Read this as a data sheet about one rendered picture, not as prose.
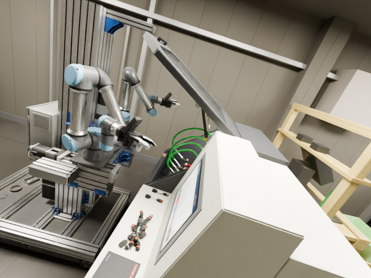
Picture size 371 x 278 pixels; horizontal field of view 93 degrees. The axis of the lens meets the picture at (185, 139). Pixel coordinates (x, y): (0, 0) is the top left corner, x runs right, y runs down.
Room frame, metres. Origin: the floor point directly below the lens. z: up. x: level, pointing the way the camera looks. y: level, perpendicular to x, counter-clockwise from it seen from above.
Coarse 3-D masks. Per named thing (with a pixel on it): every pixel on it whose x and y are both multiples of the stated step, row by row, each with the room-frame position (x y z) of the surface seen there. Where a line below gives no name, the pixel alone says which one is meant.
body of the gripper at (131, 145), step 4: (120, 128) 0.83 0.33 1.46; (116, 132) 0.82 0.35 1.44; (120, 132) 0.84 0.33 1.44; (128, 132) 0.80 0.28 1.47; (132, 132) 0.82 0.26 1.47; (136, 132) 0.84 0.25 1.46; (120, 136) 0.84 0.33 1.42; (124, 136) 0.83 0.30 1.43; (128, 136) 0.80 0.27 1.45; (136, 136) 0.80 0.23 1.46; (140, 136) 0.82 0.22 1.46; (120, 140) 0.84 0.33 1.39; (124, 140) 0.80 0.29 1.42; (128, 140) 0.80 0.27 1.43; (132, 140) 0.79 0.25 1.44; (124, 144) 0.79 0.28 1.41; (128, 144) 0.79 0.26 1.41; (132, 144) 0.78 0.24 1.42; (128, 148) 0.78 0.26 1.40; (132, 148) 0.79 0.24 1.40
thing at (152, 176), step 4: (164, 152) 1.72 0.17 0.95; (160, 160) 1.53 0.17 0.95; (164, 160) 1.57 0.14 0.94; (156, 164) 1.44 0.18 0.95; (160, 164) 1.46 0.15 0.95; (156, 168) 1.37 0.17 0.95; (160, 168) 1.49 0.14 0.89; (152, 172) 1.30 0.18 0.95; (156, 172) 1.32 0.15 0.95; (152, 176) 1.24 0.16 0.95; (156, 176) 1.37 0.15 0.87; (148, 180) 1.17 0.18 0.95; (152, 180) 1.19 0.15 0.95
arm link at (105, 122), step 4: (100, 116) 0.90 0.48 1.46; (104, 116) 0.90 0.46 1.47; (108, 116) 0.91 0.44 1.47; (100, 120) 0.88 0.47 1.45; (104, 120) 0.87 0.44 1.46; (108, 120) 0.87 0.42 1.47; (112, 120) 0.88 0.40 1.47; (100, 124) 0.87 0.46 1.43; (104, 124) 0.86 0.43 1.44; (108, 124) 0.85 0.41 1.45; (112, 124) 0.85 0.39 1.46; (104, 128) 0.86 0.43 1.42; (108, 128) 0.85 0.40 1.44; (104, 132) 0.86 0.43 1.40; (108, 132) 0.86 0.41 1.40
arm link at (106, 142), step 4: (100, 136) 0.87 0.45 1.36; (104, 136) 0.86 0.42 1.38; (108, 136) 0.86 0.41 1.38; (112, 136) 0.88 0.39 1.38; (100, 140) 0.87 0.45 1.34; (104, 140) 0.86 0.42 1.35; (108, 140) 0.87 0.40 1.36; (112, 140) 0.88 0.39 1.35; (116, 140) 0.92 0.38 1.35; (100, 144) 0.86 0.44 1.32; (104, 144) 0.86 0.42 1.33; (108, 144) 0.87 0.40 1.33; (112, 144) 0.89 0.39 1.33; (116, 144) 0.93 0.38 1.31; (100, 148) 0.86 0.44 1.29; (104, 148) 0.86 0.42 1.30; (108, 148) 0.87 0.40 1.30; (112, 148) 0.90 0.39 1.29
